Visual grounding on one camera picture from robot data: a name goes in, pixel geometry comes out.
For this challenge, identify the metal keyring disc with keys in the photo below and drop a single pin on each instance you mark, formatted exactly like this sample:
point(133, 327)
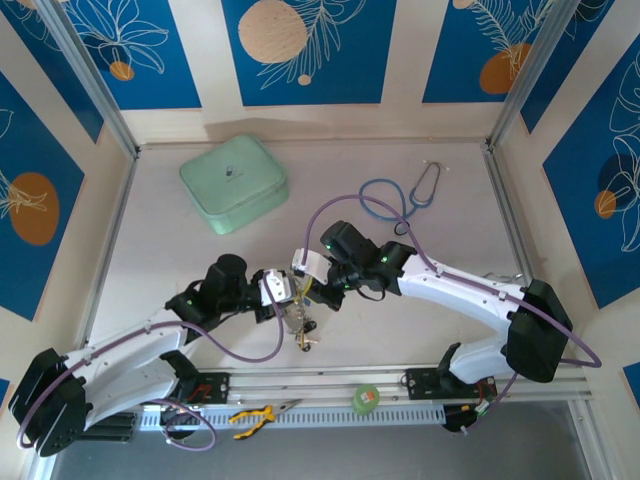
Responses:
point(290, 320)

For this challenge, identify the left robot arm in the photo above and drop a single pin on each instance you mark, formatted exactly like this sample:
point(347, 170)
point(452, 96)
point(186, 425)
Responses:
point(130, 345)

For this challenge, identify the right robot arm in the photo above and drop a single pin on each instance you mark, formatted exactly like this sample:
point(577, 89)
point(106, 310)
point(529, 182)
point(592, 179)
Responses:
point(460, 285)

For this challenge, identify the blue stethoscope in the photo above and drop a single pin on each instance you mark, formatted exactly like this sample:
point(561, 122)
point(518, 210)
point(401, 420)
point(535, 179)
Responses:
point(414, 196)

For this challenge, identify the green tape roll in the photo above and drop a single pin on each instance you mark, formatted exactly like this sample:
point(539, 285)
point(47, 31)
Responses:
point(366, 398)

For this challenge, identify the mint green zip case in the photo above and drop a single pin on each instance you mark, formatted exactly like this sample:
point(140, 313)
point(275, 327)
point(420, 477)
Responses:
point(230, 180)

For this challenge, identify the yellow black pliers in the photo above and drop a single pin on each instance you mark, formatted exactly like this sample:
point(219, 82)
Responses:
point(250, 415)

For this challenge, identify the black ribbed block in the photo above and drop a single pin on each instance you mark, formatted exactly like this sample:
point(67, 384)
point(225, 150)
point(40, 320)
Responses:
point(117, 429)

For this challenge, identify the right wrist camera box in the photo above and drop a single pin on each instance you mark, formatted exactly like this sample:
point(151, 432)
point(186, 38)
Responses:
point(310, 265)

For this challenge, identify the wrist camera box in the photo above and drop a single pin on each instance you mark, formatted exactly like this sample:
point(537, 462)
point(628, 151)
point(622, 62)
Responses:
point(280, 287)
point(310, 265)

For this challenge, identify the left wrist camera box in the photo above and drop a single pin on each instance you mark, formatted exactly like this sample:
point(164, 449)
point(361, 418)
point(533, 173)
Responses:
point(280, 287)

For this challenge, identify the aluminium frame rail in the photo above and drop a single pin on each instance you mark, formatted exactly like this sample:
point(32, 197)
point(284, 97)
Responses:
point(310, 385)

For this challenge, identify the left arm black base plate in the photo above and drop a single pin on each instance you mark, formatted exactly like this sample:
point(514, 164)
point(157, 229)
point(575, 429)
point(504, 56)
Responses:
point(220, 387)

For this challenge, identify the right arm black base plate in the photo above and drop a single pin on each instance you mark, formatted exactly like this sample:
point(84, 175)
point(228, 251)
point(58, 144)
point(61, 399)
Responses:
point(420, 385)

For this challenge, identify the aluminium frame post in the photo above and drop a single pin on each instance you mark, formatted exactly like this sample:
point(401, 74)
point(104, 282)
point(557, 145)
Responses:
point(90, 75)
point(526, 75)

